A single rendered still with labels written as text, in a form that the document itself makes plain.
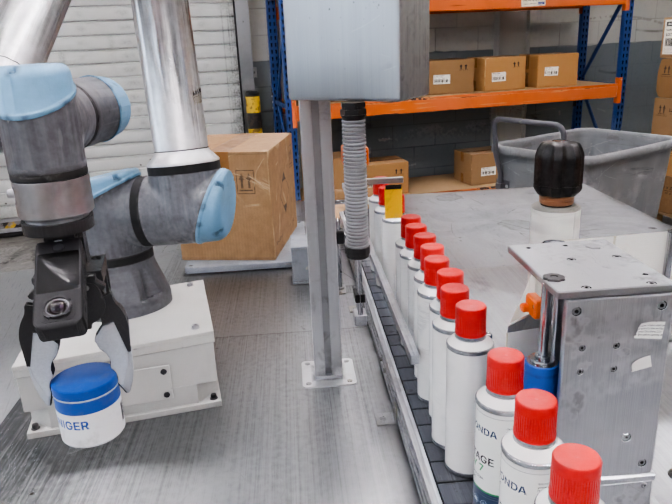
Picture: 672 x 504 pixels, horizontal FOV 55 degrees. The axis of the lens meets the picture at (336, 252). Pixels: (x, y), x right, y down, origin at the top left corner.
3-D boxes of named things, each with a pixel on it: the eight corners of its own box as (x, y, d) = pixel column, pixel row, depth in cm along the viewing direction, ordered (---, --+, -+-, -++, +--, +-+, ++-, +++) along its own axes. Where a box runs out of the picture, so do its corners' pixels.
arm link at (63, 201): (85, 180, 63) (-5, 188, 62) (92, 224, 65) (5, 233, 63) (92, 166, 70) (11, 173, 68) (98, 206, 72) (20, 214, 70)
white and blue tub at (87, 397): (124, 442, 71) (115, 386, 69) (57, 454, 69) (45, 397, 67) (127, 409, 77) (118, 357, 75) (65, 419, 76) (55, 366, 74)
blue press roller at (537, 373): (554, 504, 66) (565, 361, 61) (523, 507, 66) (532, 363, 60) (542, 483, 69) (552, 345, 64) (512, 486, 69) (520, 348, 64)
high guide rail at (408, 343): (419, 364, 85) (419, 354, 85) (410, 365, 85) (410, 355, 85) (346, 187, 187) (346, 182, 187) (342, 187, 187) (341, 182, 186)
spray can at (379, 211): (403, 289, 129) (402, 189, 122) (377, 291, 128) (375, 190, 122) (399, 280, 133) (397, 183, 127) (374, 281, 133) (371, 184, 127)
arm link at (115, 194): (99, 244, 115) (84, 168, 111) (171, 238, 113) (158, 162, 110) (66, 263, 103) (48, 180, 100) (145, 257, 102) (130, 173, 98)
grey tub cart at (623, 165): (573, 254, 404) (585, 99, 373) (670, 283, 354) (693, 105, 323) (471, 288, 358) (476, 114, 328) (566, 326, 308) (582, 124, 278)
